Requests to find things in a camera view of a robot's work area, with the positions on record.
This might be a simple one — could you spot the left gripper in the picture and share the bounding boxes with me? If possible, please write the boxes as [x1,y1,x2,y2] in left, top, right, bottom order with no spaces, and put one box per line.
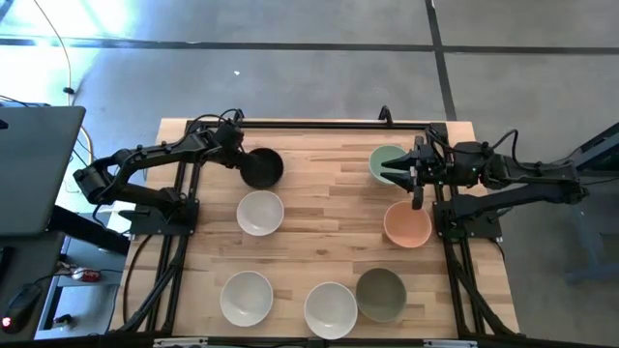
[212,123,257,170]

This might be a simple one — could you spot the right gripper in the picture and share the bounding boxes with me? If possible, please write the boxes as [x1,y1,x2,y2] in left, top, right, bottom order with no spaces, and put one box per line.
[380,134,456,210]

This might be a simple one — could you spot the black bowl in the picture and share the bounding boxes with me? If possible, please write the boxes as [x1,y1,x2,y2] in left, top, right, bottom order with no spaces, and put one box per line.
[239,147,285,190]

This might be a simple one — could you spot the mint green bowl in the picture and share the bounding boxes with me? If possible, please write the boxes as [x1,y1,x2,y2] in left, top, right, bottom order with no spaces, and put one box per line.
[368,144,410,187]

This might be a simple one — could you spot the peach orange bowl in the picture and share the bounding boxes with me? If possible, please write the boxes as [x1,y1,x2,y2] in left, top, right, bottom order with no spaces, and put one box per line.
[383,200,433,249]

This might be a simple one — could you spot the white bowl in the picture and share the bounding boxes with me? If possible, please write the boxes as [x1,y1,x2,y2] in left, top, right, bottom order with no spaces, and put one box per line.
[303,281,359,340]
[236,189,285,238]

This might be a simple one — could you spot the olive green bowl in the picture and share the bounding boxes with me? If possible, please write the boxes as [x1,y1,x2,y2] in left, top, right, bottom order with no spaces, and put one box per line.
[355,267,408,324]

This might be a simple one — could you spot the pale grey bowl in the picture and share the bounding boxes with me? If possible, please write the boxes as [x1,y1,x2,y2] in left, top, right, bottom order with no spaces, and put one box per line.
[220,270,275,328]

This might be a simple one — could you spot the blue metal cart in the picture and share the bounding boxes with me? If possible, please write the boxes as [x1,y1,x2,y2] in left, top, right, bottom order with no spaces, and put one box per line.
[560,120,619,286]

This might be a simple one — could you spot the red and white small object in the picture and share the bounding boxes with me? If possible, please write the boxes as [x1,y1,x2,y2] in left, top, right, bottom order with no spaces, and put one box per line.
[70,267,103,284]

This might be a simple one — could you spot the grey laptop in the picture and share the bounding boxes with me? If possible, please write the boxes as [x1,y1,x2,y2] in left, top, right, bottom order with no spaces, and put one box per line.
[0,104,87,238]

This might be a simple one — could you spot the dark desk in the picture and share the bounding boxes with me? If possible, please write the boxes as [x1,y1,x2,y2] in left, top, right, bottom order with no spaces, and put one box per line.
[0,230,67,342]

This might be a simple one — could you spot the black computer mouse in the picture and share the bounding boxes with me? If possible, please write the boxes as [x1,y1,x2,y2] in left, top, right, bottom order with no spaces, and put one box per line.
[1,282,44,334]

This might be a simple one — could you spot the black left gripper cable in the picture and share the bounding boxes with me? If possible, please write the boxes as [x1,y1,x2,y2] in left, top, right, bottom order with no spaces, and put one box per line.
[186,107,244,134]

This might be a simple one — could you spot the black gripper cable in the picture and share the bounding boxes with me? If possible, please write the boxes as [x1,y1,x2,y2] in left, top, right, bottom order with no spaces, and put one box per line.
[186,107,244,134]
[490,128,543,173]

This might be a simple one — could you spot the black aluminium table frame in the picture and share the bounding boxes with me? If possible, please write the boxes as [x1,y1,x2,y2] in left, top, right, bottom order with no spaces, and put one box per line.
[110,118,521,339]

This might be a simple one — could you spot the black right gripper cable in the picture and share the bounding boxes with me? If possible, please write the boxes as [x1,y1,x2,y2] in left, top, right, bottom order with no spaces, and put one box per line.
[490,128,543,173]

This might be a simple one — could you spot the silver metal bracket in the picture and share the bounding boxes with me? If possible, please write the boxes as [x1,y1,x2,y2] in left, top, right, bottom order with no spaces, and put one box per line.
[423,339,479,348]
[152,336,209,348]

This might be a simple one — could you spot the white floor cable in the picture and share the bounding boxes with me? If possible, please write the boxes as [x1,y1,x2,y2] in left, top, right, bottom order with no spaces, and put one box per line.
[31,0,94,149]

